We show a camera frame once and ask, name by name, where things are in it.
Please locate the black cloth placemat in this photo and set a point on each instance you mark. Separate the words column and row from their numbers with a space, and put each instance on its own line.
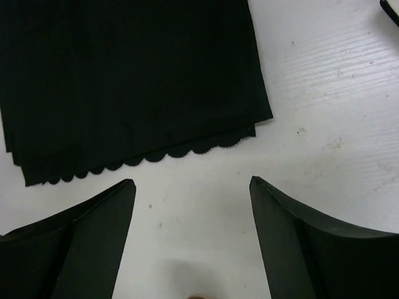
column 94, row 85

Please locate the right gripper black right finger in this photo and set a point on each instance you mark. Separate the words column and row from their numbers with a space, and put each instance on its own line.
column 309, row 254

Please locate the square white plate black rim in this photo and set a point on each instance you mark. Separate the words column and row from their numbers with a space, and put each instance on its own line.
column 391, row 7

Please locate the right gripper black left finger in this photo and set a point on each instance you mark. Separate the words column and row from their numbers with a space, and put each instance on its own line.
column 75, row 253

